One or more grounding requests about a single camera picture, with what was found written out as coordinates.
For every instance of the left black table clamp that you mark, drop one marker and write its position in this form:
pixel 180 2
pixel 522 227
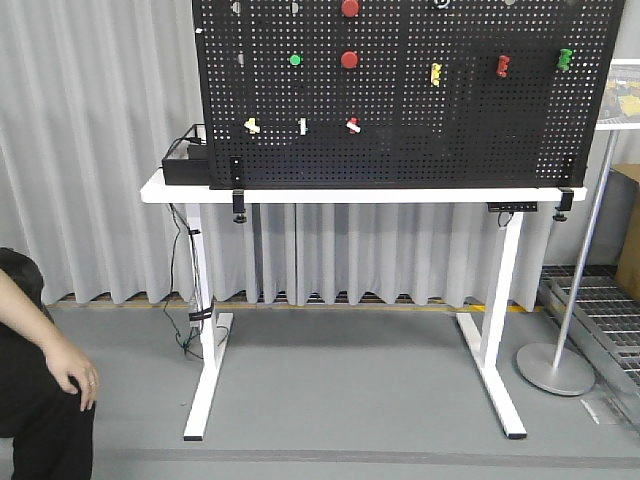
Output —
pixel 237 181

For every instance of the grey pleated curtain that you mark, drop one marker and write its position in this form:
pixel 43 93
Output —
pixel 92 95

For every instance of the red mushroom button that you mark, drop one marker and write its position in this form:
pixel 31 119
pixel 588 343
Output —
pixel 350 8
pixel 349 59

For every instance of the red toggle switch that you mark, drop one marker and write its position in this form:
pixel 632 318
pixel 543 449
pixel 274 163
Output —
pixel 353 125

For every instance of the metal floor grating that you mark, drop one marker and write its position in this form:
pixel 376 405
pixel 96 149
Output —
pixel 600 357

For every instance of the red rotary knob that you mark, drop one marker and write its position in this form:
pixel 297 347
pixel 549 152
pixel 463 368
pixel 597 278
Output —
pixel 503 66

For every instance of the seated person's black trousers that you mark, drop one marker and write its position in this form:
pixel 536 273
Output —
pixel 52 437

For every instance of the right black table clamp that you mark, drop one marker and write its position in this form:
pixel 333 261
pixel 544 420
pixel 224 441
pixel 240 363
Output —
pixel 567 193

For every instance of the lower red mushroom button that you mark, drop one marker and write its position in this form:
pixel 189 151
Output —
pixel 349 59

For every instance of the black table clamp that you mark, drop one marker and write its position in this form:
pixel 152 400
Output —
pixel 567 193
pixel 237 181

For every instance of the white height-adjustable table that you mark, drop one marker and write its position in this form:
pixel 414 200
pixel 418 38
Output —
pixel 482 340

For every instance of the black electronics box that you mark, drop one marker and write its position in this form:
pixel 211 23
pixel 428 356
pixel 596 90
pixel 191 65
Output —
pixel 185 163

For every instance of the upper red mushroom button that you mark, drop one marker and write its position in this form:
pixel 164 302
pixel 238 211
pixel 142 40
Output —
pixel 350 8

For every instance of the white middle toggle switch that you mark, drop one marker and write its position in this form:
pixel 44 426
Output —
pixel 303 126

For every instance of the green rotary knob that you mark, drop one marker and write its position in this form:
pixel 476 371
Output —
pixel 565 59

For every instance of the brown cardboard box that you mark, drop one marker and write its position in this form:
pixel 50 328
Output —
pixel 627 275

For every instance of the black perforated pegboard panel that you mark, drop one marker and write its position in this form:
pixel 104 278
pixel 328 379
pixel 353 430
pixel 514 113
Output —
pixel 476 130

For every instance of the seated person's forearm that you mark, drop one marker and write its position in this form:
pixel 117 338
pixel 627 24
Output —
pixel 21 315

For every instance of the seated person's hand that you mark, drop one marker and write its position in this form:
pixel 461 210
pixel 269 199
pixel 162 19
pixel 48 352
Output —
pixel 73 370

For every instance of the grey round-base stand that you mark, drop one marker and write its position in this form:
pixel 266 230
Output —
pixel 575 280

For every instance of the yellow rotary knob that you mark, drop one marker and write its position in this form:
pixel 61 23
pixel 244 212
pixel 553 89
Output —
pixel 435 75

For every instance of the white sign board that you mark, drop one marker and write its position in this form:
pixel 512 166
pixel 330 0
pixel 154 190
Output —
pixel 620 103

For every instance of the yellow-white toggle switch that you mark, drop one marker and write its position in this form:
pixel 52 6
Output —
pixel 251 126

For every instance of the black desk control panel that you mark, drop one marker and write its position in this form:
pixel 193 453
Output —
pixel 512 207

